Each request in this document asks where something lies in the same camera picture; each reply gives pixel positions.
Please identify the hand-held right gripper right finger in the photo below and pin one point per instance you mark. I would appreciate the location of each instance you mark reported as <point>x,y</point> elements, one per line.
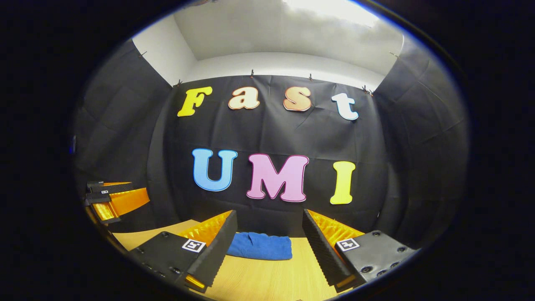
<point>322,255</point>

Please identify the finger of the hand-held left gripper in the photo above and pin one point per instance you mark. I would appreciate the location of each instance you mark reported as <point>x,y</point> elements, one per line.
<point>98,198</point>
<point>117,187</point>

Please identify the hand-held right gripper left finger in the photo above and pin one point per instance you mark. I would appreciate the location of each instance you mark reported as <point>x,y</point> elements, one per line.
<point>215,253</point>

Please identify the blue button shirt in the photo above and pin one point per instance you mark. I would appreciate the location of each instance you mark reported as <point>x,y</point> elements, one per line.
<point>259,246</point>

